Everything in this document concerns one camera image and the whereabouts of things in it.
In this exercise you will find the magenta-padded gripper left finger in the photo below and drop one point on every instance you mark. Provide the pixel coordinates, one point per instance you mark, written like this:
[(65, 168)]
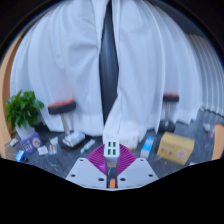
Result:
[(80, 173)]

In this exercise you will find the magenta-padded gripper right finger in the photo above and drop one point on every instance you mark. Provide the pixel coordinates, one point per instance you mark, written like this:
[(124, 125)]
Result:
[(141, 173)]

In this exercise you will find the white charger block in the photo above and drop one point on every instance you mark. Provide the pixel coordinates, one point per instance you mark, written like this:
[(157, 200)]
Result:
[(111, 148)]

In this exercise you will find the blue and white box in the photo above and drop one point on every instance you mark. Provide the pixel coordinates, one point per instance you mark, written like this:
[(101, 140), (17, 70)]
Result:
[(147, 147)]

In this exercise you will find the white marker pen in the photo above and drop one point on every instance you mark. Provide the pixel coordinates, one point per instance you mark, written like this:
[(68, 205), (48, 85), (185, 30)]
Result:
[(88, 145)]

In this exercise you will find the black tray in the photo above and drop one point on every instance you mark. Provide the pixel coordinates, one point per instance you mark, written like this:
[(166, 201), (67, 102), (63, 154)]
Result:
[(66, 147)]

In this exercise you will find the silver white pack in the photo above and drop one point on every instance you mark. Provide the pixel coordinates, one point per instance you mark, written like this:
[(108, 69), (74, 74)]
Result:
[(74, 137)]

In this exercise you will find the small pale bottles pack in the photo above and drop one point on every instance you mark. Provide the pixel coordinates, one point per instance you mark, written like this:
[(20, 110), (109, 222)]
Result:
[(53, 145)]

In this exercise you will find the large yellow box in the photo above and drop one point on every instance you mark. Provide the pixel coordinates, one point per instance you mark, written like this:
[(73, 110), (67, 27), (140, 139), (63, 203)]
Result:
[(175, 148)]

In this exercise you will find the small white packet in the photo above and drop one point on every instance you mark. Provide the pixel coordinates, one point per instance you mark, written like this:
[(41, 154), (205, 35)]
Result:
[(42, 150)]

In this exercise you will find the white printed sachet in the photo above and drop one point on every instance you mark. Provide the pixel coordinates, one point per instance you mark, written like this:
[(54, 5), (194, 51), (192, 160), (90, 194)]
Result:
[(192, 163)]

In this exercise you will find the purple printed box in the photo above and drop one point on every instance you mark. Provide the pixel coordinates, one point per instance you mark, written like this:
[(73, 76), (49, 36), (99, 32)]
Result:
[(31, 143)]

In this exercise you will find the small blue pack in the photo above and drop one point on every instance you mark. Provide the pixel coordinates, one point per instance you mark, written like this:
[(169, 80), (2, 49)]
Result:
[(20, 155)]

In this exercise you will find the black and orange bar stool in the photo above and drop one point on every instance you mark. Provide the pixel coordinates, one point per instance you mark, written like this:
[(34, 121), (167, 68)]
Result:
[(170, 98), (62, 107)]

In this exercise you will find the small clear bottle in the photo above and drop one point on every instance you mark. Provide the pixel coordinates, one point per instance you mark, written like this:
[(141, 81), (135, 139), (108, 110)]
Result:
[(211, 133)]

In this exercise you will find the small white cone item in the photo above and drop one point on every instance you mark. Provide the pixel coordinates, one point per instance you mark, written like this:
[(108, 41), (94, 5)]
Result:
[(206, 126)]

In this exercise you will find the orange flat pad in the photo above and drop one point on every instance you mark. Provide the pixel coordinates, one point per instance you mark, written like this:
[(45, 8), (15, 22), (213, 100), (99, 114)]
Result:
[(219, 141)]

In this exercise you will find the green potted plant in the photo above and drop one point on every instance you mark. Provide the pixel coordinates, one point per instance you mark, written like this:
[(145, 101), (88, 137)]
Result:
[(22, 108)]

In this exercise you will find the white curtain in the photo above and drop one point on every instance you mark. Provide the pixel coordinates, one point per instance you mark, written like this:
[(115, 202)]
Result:
[(153, 66), (60, 66)]

